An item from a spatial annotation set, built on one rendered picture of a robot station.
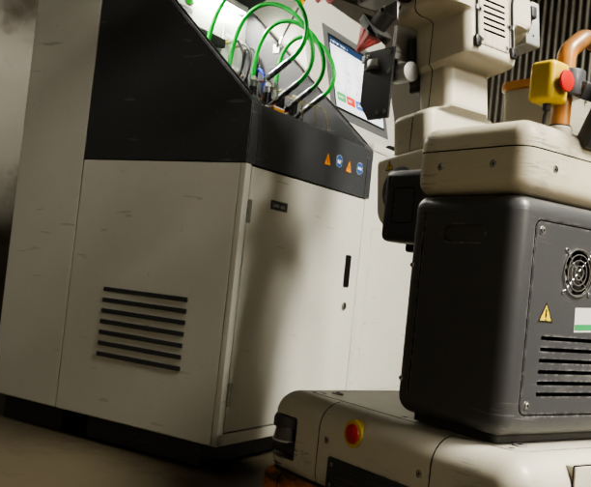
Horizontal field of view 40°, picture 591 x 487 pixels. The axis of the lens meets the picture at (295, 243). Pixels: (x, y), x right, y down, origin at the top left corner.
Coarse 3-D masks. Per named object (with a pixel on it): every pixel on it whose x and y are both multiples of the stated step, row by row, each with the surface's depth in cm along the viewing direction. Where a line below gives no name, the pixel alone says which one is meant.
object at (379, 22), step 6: (378, 12) 239; (384, 12) 237; (366, 18) 241; (372, 18) 241; (378, 18) 239; (384, 18) 238; (390, 18) 238; (372, 24) 240; (378, 24) 239; (384, 24) 239; (390, 24) 240; (372, 30) 240; (378, 30) 239; (384, 30) 241; (378, 36) 238; (384, 36) 239
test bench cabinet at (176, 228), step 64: (128, 192) 227; (192, 192) 215; (128, 256) 225; (192, 256) 214; (128, 320) 223; (192, 320) 212; (64, 384) 234; (128, 384) 221; (192, 384) 210; (192, 448) 212; (256, 448) 233
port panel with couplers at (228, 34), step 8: (224, 24) 282; (224, 32) 283; (232, 32) 286; (240, 32) 291; (232, 40) 282; (240, 40) 291; (224, 48) 283; (224, 56) 284; (240, 56) 292; (232, 64) 288
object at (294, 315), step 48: (288, 192) 225; (336, 192) 248; (288, 240) 226; (336, 240) 250; (240, 288) 209; (288, 288) 228; (336, 288) 252; (240, 336) 210; (288, 336) 230; (336, 336) 254; (240, 384) 212; (288, 384) 232; (336, 384) 256
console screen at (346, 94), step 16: (336, 32) 307; (336, 48) 304; (352, 48) 317; (336, 64) 302; (352, 64) 315; (336, 80) 299; (352, 80) 312; (336, 96) 297; (352, 96) 310; (352, 112) 307; (368, 128) 317; (384, 128) 331
